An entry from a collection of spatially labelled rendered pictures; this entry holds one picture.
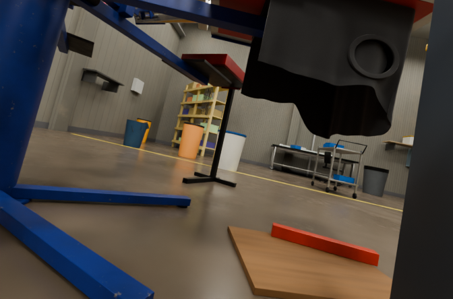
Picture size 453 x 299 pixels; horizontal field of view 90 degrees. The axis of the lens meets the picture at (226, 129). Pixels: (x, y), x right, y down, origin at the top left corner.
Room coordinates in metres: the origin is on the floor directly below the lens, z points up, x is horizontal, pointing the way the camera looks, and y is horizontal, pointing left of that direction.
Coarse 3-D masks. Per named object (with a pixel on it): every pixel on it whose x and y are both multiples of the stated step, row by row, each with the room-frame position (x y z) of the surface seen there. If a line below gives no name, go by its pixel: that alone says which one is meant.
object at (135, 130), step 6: (126, 126) 4.44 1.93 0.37; (132, 126) 4.37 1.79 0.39; (138, 126) 4.40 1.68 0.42; (144, 126) 4.49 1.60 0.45; (126, 132) 4.42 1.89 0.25; (132, 132) 4.38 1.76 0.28; (138, 132) 4.42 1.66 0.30; (144, 132) 4.56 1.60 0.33; (126, 138) 4.41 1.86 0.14; (132, 138) 4.40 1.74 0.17; (138, 138) 4.45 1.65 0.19; (126, 144) 4.41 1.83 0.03; (132, 144) 4.41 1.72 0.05; (138, 144) 4.50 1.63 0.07
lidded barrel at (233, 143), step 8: (224, 136) 3.96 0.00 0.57; (232, 136) 3.92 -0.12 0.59; (240, 136) 3.97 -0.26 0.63; (224, 144) 3.95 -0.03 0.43; (232, 144) 3.94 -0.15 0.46; (240, 144) 4.00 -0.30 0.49; (224, 152) 3.95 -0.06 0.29; (232, 152) 3.95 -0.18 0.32; (240, 152) 4.06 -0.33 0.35; (224, 160) 3.96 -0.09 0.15; (232, 160) 3.97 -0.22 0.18; (224, 168) 3.96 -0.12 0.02; (232, 168) 4.00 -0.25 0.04
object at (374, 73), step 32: (288, 0) 0.68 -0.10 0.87; (320, 0) 0.68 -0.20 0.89; (352, 0) 0.68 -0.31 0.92; (288, 32) 0.68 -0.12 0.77; (320, 32) 0.69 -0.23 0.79; (352, 32) 0.69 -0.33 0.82; (384, 32) 0.69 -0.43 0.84; (288, 64) 0.69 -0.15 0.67; (320, 64) 0.70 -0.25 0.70; (352, 64) 0.68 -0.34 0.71; (384, 64) 0.72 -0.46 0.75; (384, 96) 0.72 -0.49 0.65
